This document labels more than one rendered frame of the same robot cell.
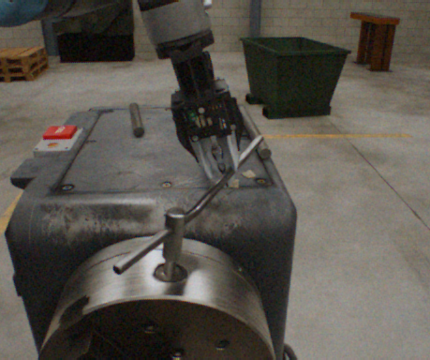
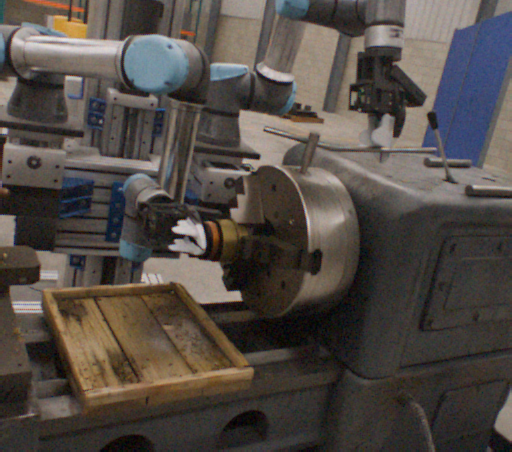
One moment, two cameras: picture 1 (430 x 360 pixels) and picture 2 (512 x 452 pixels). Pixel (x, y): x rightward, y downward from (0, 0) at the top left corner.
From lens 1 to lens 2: 90 cm
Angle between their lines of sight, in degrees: 58
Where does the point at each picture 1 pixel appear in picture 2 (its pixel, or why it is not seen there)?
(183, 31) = (370, 43)
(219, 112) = (368, 93)
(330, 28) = not seen: outside the picture
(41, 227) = (298, 155)
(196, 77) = (372, 72)
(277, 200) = (413, 194)
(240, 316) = (304, 202)
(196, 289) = (300, 179)
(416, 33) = not seen: outside the picture
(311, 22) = not seen: outside the picture
